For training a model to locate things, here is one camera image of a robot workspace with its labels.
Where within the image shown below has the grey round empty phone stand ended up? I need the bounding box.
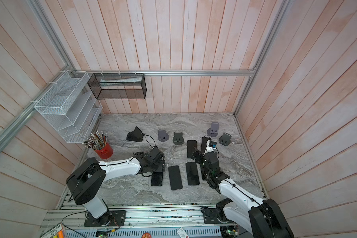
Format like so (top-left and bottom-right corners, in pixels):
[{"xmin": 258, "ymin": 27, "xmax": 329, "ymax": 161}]
[{"xmin": 219, "ymin": 132, "xmax": 232, "ymax": 146}]

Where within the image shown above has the silver-edged smartphone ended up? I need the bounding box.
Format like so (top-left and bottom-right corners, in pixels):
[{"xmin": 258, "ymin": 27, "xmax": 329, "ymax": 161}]
[{"xmin": 200, "ymin": 136, "xmax": 211, "ymax": 153}]

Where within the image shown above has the green-edged smartphone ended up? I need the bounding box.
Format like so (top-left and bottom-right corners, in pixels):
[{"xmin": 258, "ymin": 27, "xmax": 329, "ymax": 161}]
[{"xmin": 200, "ymin": 164, "xmax": 207, "ymax": 180}]

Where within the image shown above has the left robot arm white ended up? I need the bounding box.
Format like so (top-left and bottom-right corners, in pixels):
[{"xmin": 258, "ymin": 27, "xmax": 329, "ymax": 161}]
[{"xmin": 66, "ymin": 146, "xmax": 165, "ymax": 226}]

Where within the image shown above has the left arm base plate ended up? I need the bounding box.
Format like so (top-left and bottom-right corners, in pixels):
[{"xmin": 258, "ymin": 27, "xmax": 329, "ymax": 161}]
[{"xmin": 84, "ymin": 210, "xmax": 127, "ymax": 227}]

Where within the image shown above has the white wire mesh shelf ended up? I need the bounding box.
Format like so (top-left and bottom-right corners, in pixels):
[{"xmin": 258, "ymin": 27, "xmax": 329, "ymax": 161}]
[{"xmin": 35, "ymin": 71, "xmax": 103, "ymax": 144}]

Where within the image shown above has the green smartphone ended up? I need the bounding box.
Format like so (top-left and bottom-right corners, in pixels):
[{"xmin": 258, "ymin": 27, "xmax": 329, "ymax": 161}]
[{"xmin": 151, "ymin": 172, "xmax": 164, "ymax": 186}]

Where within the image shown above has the purple round stand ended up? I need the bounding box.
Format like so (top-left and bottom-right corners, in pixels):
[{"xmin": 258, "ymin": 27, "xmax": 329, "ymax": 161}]
[{"xmin": 207, "ymin": 122, "xmax": 219, "ymax": 137}]

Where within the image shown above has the grey round stand middle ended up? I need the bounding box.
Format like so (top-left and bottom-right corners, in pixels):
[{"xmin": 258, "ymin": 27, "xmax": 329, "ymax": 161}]
[{"xmin": 173, "ymin": 131, "xmax": 184, "ymax": 145}]

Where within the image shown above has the purple smartphone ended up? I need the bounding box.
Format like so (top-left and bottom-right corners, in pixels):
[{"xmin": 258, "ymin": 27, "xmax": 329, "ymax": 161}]
[{"xmin": 168, "ymin": 166, "xmax": 183, "ymax": 190}]

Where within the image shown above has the teal smartphone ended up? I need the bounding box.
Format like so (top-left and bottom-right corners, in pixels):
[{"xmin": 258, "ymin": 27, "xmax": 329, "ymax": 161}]
[{"xmin": 187, "ymin": 140, "xmax": 197, "ymax": 159}]

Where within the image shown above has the black folding phone stand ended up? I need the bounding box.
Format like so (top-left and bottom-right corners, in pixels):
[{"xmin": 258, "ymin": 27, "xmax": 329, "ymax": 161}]
[{"xmin": 127, "ymin": 127, "xmax": 145, "ymax": 142}]

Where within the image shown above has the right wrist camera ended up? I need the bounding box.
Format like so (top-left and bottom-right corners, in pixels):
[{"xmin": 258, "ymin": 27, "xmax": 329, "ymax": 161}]
[{"xmin": 204, "ymin": 139, "xmax": 217, "ymax": 154}]

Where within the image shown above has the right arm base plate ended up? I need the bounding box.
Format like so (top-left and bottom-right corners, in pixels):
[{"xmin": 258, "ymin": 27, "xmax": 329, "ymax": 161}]
[{"xmin": 201, "ymin": 206, "xmax": 244, "ymax": 225}]

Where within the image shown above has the red pencil cup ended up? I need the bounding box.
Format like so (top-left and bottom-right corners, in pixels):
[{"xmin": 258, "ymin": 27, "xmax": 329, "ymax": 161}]
[{"xmin": 94, "ymin": 143, "xmax": 113, "ymax": 160}]

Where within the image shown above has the blue-edged smartphone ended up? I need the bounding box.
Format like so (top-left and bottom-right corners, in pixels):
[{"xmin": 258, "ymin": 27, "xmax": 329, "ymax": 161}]
[{"xmin": 185, "ymin": 162, "xmax": 200, "ymax": 186}]

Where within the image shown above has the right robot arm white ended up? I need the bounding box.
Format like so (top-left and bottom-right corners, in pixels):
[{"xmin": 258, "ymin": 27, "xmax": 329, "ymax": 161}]
[{"xmin": 191, "ymin": 148, "xmax": 294, "ymax": 238}]

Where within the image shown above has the black wire mesh basket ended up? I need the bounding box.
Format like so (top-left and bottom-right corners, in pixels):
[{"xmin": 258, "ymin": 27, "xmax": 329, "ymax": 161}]
[{"xmin": 88, "ymin": 72, "xmax": 147, "ymax": 100}]

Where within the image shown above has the bundle of coloured pencils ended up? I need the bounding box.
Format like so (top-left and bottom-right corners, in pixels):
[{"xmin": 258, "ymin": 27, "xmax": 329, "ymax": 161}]
[{"xmin": 83, "ymin": 131, "xmax": 108, "ymax": 151}]

